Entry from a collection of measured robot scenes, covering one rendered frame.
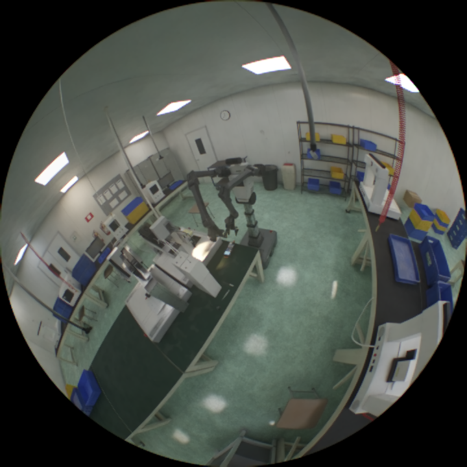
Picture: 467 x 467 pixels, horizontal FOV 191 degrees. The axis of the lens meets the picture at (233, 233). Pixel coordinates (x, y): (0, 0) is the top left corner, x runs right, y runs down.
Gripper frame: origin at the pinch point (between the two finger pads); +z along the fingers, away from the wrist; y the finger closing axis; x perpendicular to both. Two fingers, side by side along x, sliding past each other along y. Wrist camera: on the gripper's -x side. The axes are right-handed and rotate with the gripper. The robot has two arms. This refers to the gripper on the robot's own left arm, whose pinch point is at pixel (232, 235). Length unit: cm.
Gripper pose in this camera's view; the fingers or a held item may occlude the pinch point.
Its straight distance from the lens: 154.0
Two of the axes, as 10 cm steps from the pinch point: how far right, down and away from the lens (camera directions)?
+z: 0.3, 9.6, 2.9
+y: 8.9, 1.0, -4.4
